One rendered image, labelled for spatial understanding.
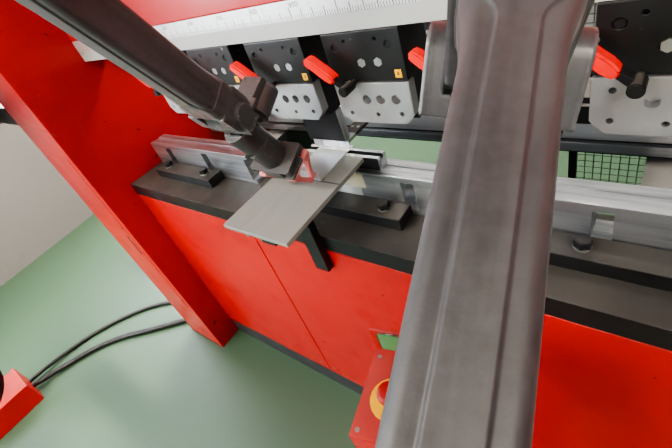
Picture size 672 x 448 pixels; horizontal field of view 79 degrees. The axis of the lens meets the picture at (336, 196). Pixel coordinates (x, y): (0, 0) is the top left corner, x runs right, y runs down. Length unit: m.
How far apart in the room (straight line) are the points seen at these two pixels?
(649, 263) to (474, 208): 0.60
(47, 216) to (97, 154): 2.26
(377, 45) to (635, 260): 0.50
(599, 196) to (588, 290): 0.14
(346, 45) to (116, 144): 1.03
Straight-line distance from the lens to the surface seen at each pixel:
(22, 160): 3.68
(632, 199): 0.75
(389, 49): 0.68
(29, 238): 3.77
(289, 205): 0.81
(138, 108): 1.60
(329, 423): 1.67
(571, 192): 0.75
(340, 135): 0.88
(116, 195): 1.59
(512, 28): 0.21
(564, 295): 0.73
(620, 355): 0.79
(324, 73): 0.72
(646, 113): 0.62
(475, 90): 0.19
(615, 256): 0.75
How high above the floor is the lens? 1.45
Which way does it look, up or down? 35 degrees down
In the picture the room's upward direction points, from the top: 21 degrees counter-clockwise
